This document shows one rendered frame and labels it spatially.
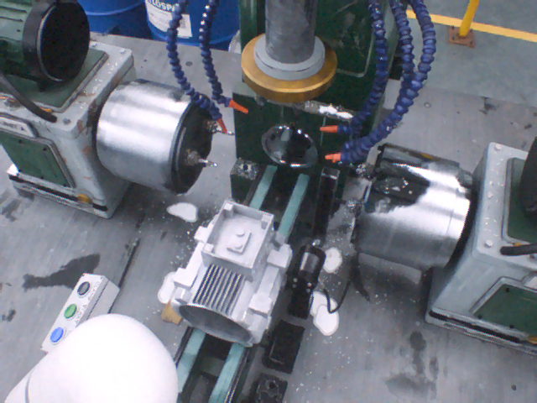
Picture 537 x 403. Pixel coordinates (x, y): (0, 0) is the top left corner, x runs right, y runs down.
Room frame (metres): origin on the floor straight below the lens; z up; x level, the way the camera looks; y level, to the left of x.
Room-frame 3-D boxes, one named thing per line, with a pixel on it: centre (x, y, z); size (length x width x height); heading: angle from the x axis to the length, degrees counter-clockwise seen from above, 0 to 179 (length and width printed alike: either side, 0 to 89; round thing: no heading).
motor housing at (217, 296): (0.42, 0.07, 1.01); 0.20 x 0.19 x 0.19; 161
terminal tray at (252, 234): (0.46, 0.06, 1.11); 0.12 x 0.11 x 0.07; 161
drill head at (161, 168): (0.80, 0.32, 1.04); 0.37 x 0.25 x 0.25; 72
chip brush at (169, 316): (0.50, 0.20, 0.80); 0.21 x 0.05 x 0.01; 162
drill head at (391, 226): (0.58, -0.34, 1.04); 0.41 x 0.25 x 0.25; 72
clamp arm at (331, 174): (0.52, -0.11, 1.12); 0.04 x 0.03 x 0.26; 162
